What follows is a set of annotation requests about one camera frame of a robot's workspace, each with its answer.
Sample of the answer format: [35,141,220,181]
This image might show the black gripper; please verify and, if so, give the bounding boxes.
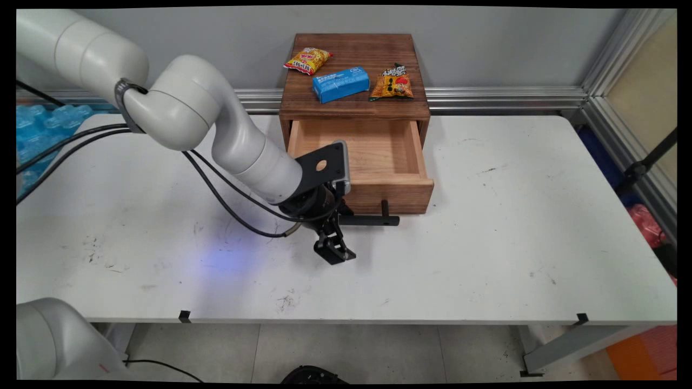
[277,183,357,266]

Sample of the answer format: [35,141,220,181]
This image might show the wooden drawer with black handle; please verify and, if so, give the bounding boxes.
[287,119,435,227]

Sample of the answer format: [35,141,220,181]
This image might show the brown wooden drawer cabinet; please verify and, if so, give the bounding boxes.
[279,34,431,149]

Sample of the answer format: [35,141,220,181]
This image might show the blue carton box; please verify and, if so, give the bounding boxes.
[312,66,371,104]

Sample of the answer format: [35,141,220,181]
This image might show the black round floor object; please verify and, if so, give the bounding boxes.
[281,365,350,385]

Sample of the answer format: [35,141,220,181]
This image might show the orange snack bag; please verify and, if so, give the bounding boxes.
[369,62,415,101]

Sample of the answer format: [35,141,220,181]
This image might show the yellow red snack bag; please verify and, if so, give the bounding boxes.
[284,47,334,76]

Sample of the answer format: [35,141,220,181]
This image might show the white table leg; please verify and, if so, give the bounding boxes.
[519,323,659,378]

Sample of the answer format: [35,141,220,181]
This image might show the red plastic bag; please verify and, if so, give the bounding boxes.
[627,204,667,250]

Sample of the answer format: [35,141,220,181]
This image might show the blue water bottle pack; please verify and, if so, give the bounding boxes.
[16,104,94,199]

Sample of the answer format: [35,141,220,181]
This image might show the black pole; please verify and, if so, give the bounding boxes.
[615,128,677,196]

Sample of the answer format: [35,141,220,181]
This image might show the black wrist camera mount plate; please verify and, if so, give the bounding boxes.
[292,143,347,202]

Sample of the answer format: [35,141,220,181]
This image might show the horizontal aluminium rail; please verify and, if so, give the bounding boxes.
[16,86,588,115]

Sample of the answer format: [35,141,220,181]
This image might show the black floor cable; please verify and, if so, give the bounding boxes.
[123,358,205,383]

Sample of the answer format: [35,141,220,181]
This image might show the black cable strap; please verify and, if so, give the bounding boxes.
[114,78,149,135]

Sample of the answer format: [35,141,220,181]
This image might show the aluminium corner frame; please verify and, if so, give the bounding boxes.
[580,8,677,241]

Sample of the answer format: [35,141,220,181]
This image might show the thin black background cable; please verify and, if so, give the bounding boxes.
[16,80,66,107]

